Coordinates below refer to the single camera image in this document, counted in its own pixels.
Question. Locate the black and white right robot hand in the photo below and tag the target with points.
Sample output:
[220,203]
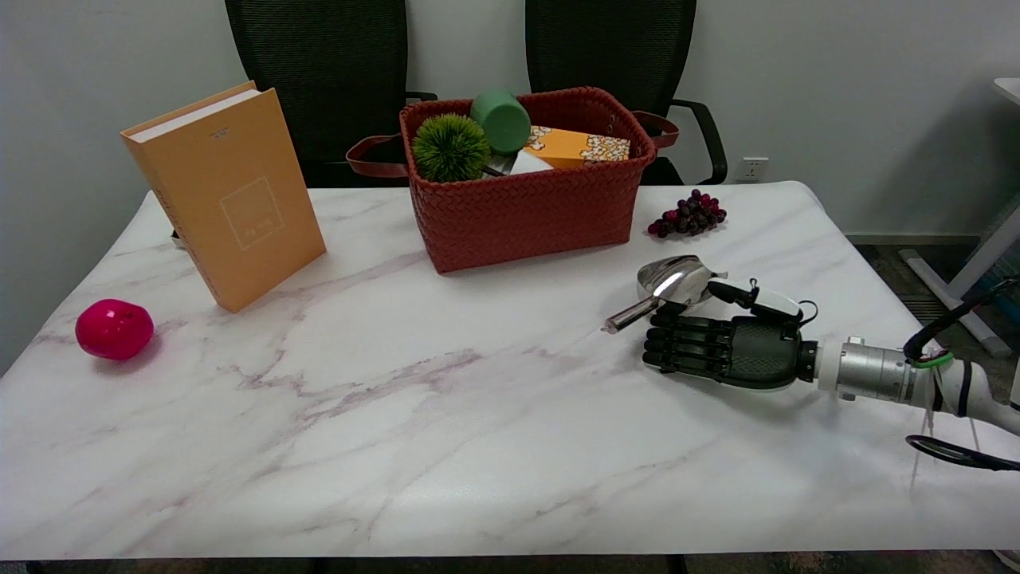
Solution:
[757,355]

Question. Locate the stainless steel scoop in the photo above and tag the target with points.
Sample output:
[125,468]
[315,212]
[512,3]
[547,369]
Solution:
[677,279]

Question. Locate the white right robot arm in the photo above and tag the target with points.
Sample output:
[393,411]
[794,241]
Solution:
[876,373]

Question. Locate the purple grape bunch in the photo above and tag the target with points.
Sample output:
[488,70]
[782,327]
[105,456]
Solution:
[689,217]

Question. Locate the white desk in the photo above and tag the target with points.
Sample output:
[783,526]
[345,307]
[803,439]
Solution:
[968,271]

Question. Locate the red woven basket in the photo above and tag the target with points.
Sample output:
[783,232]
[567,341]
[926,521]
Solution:
[526,215]

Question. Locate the orange popcorn box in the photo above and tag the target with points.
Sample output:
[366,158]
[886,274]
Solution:
[566,147]

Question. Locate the white box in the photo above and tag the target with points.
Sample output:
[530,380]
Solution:
[527,163]

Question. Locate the black mesh office chair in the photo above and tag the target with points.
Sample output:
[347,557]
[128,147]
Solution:
[335,80]
[606,48]

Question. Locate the green cup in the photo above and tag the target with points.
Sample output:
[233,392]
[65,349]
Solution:
[502,119]

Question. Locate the green spiky ball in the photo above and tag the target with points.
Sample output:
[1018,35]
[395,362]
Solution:
[450,148]

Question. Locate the orange hardcover book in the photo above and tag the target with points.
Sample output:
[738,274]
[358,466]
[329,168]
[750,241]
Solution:
[239,207]

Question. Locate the magenta plastic ball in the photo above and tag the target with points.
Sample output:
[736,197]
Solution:
[114,328]

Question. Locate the white wall outlet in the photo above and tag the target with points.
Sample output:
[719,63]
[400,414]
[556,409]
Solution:
[751,169]

